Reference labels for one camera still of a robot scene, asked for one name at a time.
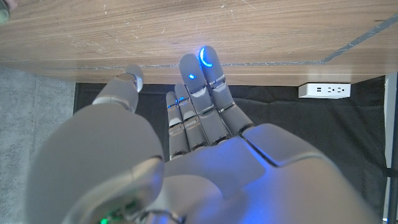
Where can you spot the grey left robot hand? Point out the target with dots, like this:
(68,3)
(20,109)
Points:
(217,177)

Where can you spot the black backdrop curtain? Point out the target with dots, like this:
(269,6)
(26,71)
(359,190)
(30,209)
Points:
(311,130)

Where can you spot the grey tape marking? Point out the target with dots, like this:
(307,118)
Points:
(280,63)

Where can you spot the white power strip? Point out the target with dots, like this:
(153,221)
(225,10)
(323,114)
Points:
(323,90)

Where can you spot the black backdrop stand pole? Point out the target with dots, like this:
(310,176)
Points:
(393,155)

